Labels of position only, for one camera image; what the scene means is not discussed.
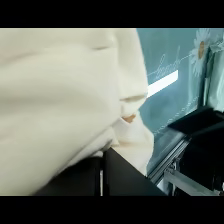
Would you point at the cream shirt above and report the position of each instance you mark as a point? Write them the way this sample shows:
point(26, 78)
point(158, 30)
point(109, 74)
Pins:
point(63, 100)

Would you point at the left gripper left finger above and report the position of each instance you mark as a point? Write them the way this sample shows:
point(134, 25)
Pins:
point(78, 181)

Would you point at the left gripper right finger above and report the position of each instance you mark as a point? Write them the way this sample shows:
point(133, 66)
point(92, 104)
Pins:
point(128, 180)

